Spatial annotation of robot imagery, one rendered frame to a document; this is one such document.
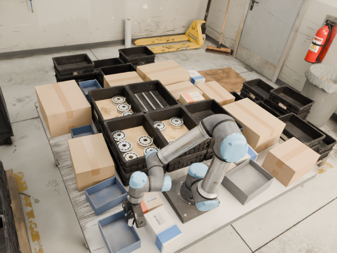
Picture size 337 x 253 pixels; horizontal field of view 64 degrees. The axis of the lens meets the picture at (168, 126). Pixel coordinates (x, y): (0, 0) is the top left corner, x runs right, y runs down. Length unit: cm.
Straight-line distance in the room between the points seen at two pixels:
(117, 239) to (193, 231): 42
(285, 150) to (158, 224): 104
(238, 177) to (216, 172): 59
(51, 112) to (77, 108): 18
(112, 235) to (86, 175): 37
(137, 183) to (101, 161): 50
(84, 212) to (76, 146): 40
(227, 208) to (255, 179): 29
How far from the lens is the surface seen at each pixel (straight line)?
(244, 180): 186
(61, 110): 202
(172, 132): 194
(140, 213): 136
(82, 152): 173
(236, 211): 176
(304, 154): 209
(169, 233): 148
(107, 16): 503
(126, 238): 153
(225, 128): 117
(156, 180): 127
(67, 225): 246
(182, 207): 163
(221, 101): 234
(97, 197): 170
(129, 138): 185
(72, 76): 327
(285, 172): 198
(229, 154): 115
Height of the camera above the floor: 207
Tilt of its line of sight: 39 degrees down
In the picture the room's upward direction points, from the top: 8 degrees clockwise
